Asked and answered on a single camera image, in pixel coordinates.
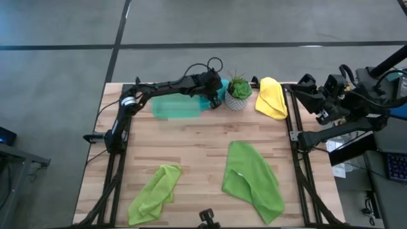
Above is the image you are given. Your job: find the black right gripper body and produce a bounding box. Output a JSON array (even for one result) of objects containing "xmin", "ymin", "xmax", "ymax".
[{"xmin": 316, "ymin": 74, "xmax": 350, "ymax": 125}]

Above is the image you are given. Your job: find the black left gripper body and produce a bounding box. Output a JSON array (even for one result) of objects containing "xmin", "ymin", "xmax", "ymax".
[{"xmin": 200, "ymin": 72, "xmax": 223, "ymax": 98}]

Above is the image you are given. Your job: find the teal microfiber towel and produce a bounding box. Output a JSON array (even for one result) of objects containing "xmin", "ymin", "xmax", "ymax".
[{"xmin": 198, "ymin": 79, "xmax": 230, "ymax": 111}]

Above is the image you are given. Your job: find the teal translucent plastic bin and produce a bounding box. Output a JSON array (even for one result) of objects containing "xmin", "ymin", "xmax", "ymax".
[{"xmin": 151, "ymin": 93, "xmax": 202, "ymax": 120}]

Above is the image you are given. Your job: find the dark green microfiber towel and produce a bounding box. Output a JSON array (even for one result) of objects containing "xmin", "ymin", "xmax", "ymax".
[{"xmin": 221, "ymin": 141, "xmax": 286, "ymax": 225}]

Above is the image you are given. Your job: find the light green microfiber towel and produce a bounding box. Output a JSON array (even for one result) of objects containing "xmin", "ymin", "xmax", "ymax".
[{"xmin": 127, "ymin": 164, "xmax": 183, "ymax": 226}]

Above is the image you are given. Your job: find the yellow microfiber towel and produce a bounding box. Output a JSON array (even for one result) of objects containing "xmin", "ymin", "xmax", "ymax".
[{"xmin": 254, "ymin": 76, "xmax": 289, "ymax": 121}]

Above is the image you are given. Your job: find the succulent in patterned pot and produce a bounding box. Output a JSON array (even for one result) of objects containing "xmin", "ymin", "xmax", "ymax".
[{"xmin": 224, "ymin": 67, "xmax": 254, "ymax": 112}]

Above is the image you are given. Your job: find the black round pole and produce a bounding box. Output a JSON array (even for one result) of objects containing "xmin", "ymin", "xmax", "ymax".
[{"xmin": 370, "ymin": 44, "xmax": 407, "ymax": 79}]

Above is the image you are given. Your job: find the small teal box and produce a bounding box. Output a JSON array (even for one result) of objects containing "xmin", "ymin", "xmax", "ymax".
[{"xmin": 386, "ymin": 69, "xmax": 406, "ymax": 82}]

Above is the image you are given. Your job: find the blue screen monitor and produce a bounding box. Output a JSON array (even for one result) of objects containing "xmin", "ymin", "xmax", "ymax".
[{"xmin": 389, "ymin": 103, "xmax": 407, "ymax": 121}]

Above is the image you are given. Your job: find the backlit keyboard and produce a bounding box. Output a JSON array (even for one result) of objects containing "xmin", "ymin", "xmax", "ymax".
[{"xmin": 386, "ymin": 152, "xmax": 407, "ymax": 183}]

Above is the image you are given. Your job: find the grey operator desk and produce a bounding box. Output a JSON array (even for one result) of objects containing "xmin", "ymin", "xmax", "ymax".
[{"xmin": 355, "ymin": 66, "xmax": 407, "ymax": 229}]

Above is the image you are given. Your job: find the grey side desk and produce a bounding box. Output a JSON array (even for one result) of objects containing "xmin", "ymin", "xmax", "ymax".
[{"xmin": 0, "ymin": 141, "xmax": 52, "ymax": 229}]

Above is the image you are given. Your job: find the black device with blue light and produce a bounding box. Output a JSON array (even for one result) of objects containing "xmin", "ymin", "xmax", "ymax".
[{"xmin": 0, "ymin": 126, "xmax": 17, "ymax": 147}]

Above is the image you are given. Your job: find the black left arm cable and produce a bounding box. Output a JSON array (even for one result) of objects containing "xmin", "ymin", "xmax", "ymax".
[{"xmin": 183, "ymin": 57, "xmax": 224, "ymax": 77}]

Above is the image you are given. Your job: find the black aluminium table frame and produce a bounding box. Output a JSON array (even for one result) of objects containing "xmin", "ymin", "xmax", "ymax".
[{"xmin": 72, "ymin": 76, "xmax": 346, "ymax": 229}]

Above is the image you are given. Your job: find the black cable connector block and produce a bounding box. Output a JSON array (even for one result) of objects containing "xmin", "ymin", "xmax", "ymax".
[{"xmin": 83, "ymin": 132, "xmax": 106, "ymax": 144}]

